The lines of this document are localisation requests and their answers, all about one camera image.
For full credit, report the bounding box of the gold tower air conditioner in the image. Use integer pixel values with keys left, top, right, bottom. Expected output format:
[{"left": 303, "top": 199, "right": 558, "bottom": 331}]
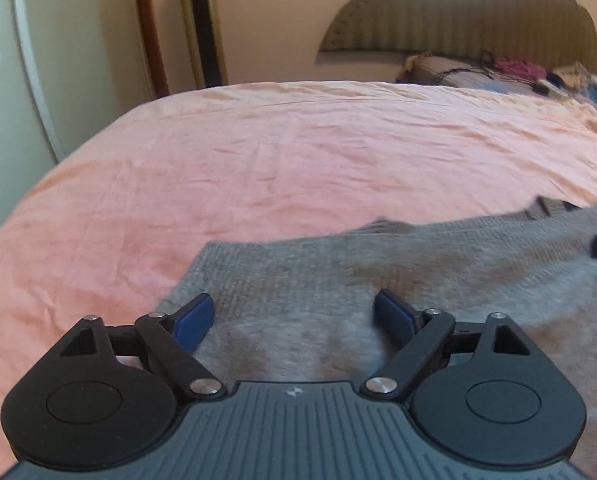
[{"left": 176, "top": 0, "right": 229, "bottom": 90}]

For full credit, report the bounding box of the grey sweater with navy sleeves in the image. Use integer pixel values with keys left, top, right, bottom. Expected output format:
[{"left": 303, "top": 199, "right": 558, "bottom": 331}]
[{"left": 156, "top": 195, "right": 597, "bottom": 480}]

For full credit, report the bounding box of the brown wooden door frame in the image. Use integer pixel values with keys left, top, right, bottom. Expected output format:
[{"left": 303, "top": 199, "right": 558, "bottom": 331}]
[{"left": 131, "top": 0, "right": 170, "bottom": 99}]

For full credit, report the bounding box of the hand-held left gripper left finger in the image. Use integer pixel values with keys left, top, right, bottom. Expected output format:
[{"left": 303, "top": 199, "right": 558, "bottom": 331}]
[{"left": 58, "top": 292, "right": 228, "bottom": 403}]

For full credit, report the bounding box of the black cable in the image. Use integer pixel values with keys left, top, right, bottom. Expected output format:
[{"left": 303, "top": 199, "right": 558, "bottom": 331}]
[{"left": 431, "top": 50, "right": 549, "bottom": 92}]

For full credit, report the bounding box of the pile of crumpled clothes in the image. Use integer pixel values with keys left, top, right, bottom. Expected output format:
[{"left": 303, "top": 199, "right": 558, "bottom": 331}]
[{"left": 541, "top": 62, "right": 597, "bottom": 123}]

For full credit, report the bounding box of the pink bed sheet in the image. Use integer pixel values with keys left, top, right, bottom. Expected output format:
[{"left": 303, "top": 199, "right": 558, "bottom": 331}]
[{"left": 0, "top": 80, "right": 597, "bottom": 480}]

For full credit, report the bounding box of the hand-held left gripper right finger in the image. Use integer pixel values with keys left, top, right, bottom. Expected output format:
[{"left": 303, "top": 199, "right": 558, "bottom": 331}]
[{"left": 361, "top": 288, "right": 534, "bottom": 403}]

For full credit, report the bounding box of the olive padded headboard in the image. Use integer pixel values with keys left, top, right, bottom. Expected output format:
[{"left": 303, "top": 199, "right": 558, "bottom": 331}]
[{"left": 317, "top": 0, "right": 597, "bottom": 81}]

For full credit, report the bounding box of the white sliding door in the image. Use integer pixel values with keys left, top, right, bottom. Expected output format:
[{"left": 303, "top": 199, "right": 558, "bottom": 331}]
[{"left": 0, "top": 0, "right": 156, "bottom": 251}]

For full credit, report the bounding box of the magenta cloth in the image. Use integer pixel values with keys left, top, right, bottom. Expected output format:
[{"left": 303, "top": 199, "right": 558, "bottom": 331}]
[{"left": 496, "top": 57, "right": 542, "bottom": 77}]

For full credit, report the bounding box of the striped grey pillow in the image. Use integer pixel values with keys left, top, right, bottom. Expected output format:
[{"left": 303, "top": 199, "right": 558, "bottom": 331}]
[{"left": 396, "top": 52, "right": 495, "bottom": 86}]

